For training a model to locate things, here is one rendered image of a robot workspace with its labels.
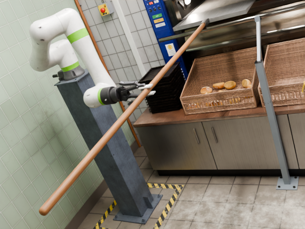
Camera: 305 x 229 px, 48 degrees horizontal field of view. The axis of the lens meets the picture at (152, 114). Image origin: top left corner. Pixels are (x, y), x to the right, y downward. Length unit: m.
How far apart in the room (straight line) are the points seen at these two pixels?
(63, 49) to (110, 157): 0.81
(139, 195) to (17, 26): 1.57
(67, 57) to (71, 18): 0.43
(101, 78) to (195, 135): 0.99
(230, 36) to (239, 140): 0.81
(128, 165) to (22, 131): 0.81
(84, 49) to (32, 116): 0.96
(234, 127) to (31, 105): 1.50
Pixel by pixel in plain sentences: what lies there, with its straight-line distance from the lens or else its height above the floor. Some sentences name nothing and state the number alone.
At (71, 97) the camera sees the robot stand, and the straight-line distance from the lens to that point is 2.36.
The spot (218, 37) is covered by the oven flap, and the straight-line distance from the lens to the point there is 2.81.
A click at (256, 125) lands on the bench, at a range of 2.45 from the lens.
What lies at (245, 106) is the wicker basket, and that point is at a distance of 2.46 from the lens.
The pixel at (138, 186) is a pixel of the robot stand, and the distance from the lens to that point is 2.70.
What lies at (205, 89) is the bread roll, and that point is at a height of 0.63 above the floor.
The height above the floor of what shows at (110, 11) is 1.43.
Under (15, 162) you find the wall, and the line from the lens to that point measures 2.62.
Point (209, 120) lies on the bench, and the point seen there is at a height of 0.56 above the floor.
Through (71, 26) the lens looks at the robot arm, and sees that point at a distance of 1.92.
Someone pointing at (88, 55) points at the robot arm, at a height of 1.37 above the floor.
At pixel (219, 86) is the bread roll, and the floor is 0.63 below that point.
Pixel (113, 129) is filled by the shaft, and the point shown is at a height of 1.16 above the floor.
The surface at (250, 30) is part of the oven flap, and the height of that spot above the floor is 0.98.
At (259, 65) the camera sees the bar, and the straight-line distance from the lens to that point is 2.17.
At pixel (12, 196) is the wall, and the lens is 2.62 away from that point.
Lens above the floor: 1.71
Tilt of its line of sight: 23 degrees down
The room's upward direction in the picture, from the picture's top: 22 degrees counter-clockwise
